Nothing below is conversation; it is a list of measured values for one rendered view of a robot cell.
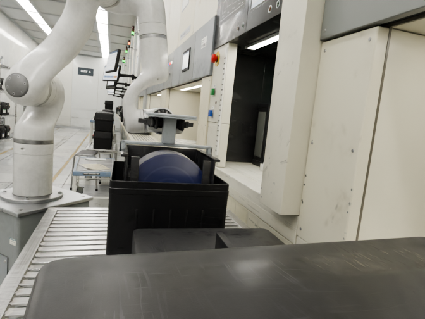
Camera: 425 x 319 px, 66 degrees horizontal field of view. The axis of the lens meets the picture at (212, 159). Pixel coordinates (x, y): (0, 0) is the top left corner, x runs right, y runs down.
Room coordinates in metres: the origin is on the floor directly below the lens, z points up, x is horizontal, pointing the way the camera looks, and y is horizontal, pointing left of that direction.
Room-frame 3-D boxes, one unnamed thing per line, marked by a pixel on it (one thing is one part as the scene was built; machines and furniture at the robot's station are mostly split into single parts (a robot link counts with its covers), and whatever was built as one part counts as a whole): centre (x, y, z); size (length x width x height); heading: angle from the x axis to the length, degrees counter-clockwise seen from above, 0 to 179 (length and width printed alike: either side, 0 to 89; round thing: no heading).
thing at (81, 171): (3.49, 1.22, 0.24); 0.97 x 0.52 x 0.48; 20
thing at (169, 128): (0.87, 0.12, 0.93); 0.24 x 0.20 x 0.32; 106
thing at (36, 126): (1.13, 0.60, 1.07); 0.19 x 0.12 x 0.24; 1
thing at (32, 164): (1.10, 0.60, 0.85); 0.19 x 0.19 x 0.18
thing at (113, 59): (4.32, 1.22, 1.59); 0.50 x 0.41 x 0.36; 108
